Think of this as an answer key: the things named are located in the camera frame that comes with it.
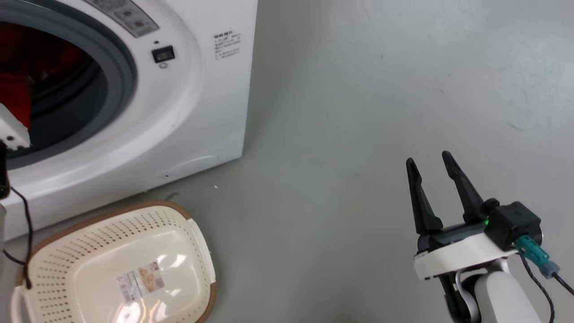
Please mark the grey control panel label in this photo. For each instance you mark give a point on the grey control panel label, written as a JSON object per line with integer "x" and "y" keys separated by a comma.
{"x": 128, "y": 17}

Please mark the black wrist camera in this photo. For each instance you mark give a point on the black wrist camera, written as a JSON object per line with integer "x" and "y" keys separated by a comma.
{"x": 3, "y": 170}
{"x": 511, "y": 222}

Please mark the black door latch socket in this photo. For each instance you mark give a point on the black door latch socket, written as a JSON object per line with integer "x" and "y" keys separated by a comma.
{"x": 163, "y": 54}

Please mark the product label sticker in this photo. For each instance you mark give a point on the product label sticker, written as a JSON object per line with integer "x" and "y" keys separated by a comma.
{"x": 140, "y": 281}

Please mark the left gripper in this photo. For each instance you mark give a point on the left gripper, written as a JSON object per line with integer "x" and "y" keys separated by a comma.
{"x": 12, "y": 128}

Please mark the small printed text sticker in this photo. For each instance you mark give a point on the small printed text sticker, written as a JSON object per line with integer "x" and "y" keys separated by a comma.
{"x": 227, "y": 45}

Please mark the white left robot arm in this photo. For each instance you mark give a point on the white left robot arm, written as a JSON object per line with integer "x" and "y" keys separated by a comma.
{"x": 2, "y": 260}

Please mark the cream perforated laundry basket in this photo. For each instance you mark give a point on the cream perforated laundry basket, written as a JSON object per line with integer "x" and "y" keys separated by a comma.
{"x": 112, "y": 251}

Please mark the grey rubber door gasket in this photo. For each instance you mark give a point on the grey rubber door gasket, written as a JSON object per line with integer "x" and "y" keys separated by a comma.
{"x": 117, "y": 67}

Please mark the red clothing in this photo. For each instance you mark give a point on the red clothing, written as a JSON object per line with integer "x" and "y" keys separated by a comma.
{"x": 27, "y": 54}

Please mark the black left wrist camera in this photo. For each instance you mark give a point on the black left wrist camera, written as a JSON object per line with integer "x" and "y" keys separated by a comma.
{"x": 3, "y": 170}

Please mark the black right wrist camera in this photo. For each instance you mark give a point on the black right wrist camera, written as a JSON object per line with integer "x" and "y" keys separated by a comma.
{"x": 511, "y": 222}

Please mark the white front-load washing machine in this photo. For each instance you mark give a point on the white front-load washing machine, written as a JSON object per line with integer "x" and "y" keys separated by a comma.
{"x": 197, "y": 112}

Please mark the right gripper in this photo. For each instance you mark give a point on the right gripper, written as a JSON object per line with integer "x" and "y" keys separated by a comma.
{"x": 457, "y": 251}

